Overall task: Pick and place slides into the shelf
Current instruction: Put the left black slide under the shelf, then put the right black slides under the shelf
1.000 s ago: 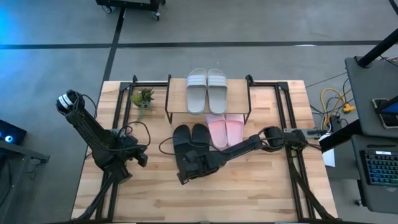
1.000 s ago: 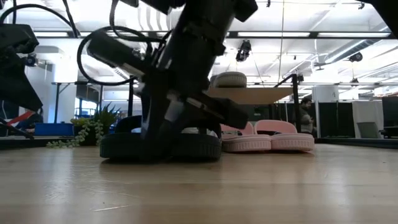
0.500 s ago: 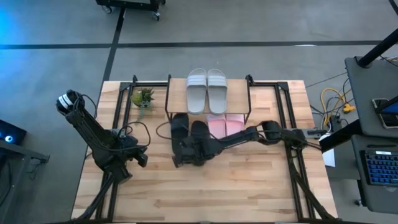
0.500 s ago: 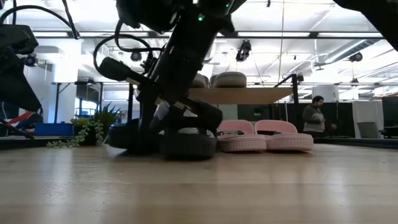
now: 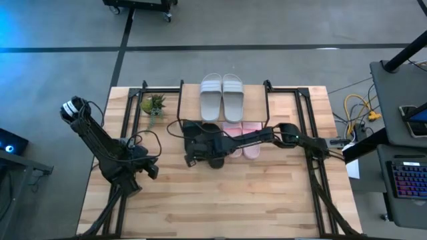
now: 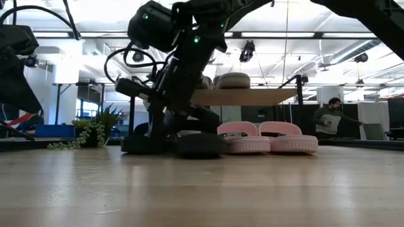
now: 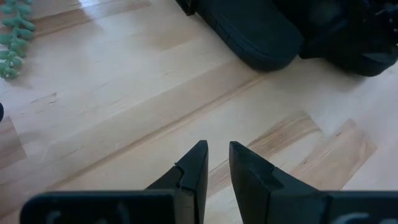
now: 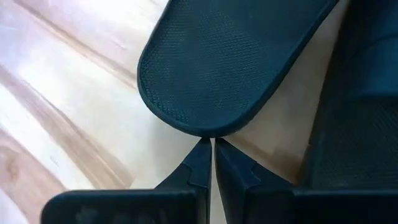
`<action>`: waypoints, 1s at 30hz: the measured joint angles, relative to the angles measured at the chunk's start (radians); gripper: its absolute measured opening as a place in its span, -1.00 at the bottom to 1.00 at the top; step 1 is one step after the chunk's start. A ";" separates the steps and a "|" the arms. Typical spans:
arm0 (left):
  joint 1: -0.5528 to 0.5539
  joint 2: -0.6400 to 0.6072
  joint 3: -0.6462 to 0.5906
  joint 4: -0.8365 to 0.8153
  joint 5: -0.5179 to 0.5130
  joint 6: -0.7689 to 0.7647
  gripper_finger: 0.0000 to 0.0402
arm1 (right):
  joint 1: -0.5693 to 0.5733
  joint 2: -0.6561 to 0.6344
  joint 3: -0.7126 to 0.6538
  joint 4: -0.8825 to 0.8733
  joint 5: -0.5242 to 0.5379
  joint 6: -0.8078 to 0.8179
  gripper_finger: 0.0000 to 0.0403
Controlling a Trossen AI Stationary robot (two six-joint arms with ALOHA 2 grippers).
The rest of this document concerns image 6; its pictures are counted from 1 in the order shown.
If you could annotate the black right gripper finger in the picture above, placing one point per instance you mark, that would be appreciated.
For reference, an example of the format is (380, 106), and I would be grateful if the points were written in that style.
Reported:
(157, 121)
(178, 121)

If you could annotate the black aluminium rig frame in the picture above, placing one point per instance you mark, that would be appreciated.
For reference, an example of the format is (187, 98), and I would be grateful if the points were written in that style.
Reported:
(318, 35)

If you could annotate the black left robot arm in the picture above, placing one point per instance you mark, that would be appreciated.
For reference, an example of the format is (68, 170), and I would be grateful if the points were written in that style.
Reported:
(19, 82)

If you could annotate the black monitor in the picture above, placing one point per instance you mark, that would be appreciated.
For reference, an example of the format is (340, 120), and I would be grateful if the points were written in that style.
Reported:
(396, 112)

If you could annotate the pink rubber slide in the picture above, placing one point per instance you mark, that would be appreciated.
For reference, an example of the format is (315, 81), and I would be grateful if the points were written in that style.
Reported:
(293, 145)
(249, 145)

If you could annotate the green trailing potted plant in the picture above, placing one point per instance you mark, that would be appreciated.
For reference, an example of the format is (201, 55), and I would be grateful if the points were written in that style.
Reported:
(85, 132)

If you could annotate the black-legged high table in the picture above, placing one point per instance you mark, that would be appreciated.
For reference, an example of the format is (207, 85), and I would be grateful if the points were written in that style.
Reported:
(57, 104)

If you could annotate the black ceiling spotlight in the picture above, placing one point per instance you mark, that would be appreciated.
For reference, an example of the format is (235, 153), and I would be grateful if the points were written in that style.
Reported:
(31, 61)
(361, 58)
(138, 57)

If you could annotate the blue storage bin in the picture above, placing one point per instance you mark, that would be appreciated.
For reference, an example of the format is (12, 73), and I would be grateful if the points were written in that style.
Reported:
(53, 130)

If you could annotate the black divider panel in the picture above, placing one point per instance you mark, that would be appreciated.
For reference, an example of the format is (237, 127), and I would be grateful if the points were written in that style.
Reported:
(277, 113)

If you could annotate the black overhead rig camera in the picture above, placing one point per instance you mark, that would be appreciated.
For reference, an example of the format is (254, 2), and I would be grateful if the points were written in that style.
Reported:
(247, 52)

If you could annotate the grey chair back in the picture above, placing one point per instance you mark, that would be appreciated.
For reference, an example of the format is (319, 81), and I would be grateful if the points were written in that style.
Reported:
(375, 131)

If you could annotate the wooden shelf with black legs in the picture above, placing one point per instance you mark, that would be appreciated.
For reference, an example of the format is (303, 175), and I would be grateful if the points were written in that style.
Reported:
(246, 96)

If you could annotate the grey rubber slide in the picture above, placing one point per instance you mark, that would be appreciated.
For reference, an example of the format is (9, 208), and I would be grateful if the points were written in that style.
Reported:
(233, 81)
(205, 83)

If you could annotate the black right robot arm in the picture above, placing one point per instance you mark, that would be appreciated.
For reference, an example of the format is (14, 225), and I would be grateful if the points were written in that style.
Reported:
(363, 15)

